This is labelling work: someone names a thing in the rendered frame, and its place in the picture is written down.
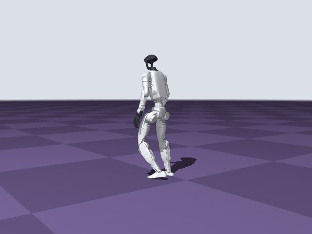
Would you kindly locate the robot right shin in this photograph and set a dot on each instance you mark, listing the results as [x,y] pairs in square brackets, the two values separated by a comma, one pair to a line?
[165,155]

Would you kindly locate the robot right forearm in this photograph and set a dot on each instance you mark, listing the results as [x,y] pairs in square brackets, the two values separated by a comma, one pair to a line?
[164,101]

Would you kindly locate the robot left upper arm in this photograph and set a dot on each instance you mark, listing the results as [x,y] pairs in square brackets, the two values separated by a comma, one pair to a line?
[145,83]

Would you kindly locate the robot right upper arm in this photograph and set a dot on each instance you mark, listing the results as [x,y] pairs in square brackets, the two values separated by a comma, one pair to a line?
[167,94]

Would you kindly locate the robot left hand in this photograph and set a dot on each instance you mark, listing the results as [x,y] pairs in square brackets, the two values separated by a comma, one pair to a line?
[136,119]

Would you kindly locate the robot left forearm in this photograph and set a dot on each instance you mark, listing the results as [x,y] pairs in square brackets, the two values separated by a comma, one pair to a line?
[142,102]

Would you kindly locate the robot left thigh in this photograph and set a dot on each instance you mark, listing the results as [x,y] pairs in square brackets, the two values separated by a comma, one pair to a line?
[145,127]

